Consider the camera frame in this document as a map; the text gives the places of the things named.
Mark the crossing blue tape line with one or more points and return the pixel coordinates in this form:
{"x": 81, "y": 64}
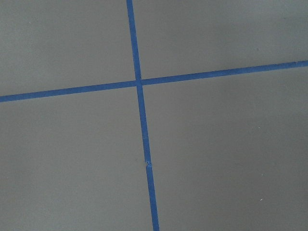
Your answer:
{"x": 152, "y": 81}

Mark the long blue tape line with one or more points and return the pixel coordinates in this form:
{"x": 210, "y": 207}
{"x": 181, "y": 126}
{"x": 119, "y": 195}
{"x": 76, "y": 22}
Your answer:
{"x": 142, "y": 114}

